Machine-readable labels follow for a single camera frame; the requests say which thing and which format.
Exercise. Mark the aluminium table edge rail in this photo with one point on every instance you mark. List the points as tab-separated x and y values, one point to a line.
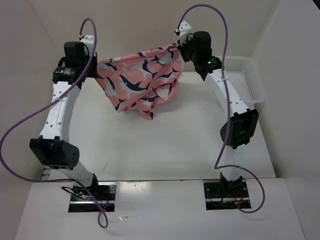
45	176

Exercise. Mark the white plastic mesh basket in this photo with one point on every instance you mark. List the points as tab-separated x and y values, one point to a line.
243	75

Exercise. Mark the pink shark print shorts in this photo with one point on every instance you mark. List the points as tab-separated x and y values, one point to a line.
142	80

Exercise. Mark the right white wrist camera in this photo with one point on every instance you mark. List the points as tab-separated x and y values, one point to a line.
185	28

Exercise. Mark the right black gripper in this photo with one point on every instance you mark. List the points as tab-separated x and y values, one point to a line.
182	47

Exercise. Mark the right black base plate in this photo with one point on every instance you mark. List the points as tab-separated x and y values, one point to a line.
216	199

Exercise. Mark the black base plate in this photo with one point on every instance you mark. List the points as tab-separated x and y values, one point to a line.
216	199
81	202

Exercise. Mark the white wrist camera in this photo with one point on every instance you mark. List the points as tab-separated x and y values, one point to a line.
88	40
185	28

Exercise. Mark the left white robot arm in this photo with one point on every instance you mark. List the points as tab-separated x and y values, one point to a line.
52	148

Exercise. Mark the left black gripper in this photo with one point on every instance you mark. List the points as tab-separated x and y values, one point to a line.
93	72

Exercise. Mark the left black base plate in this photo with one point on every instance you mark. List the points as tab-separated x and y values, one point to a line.
81	202

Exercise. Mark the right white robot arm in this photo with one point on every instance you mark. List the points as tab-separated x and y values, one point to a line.
241	120

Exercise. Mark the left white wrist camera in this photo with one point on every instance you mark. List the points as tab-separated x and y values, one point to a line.
88	40

